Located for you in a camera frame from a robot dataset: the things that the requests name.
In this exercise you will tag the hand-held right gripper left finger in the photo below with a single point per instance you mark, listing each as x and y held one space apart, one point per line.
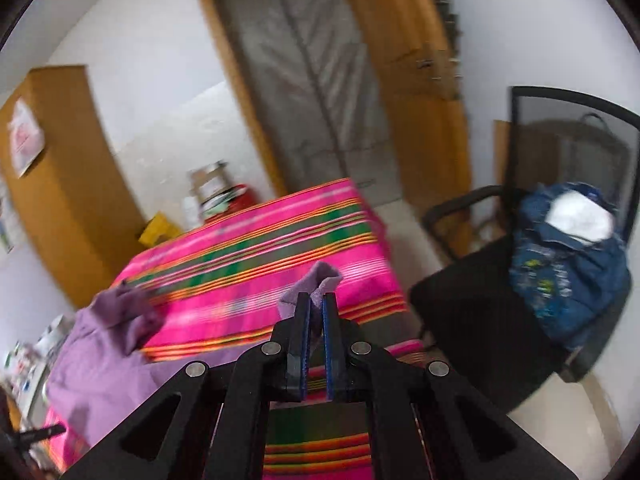
302 340

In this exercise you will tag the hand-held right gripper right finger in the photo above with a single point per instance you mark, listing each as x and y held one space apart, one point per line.
330 345

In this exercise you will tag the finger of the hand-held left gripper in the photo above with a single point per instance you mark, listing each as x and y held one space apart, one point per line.
42 434

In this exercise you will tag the purple fleece pants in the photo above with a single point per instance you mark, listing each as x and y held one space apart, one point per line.
100 370

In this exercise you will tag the cluttered bedside table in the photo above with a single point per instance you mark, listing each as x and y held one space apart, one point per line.
30 355

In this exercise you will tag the pink plaid blanket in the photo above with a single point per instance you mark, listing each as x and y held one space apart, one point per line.
280 240

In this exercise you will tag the black mesh office chair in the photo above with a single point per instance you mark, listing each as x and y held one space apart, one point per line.
475 320

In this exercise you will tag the red item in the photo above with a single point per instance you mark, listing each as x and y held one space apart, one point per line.
241 197

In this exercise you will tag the yellow box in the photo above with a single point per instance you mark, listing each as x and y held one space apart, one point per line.
160 230

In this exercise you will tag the cardboard box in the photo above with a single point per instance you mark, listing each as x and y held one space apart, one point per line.
210 180

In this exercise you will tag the blue jacket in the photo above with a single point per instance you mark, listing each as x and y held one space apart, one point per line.
560 280

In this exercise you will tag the wooden wardrobe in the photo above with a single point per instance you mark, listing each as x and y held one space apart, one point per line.
65 195

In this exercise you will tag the translucent plastic door curtain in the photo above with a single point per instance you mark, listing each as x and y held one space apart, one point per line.
310 85

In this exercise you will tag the white cloth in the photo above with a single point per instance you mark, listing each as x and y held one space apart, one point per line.
580 220

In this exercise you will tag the white paper calendar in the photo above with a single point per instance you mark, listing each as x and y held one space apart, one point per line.
25 140

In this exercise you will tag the wooden door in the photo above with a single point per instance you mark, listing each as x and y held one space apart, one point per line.
400 35

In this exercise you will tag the wooden door frame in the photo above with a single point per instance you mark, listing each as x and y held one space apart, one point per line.
235 85

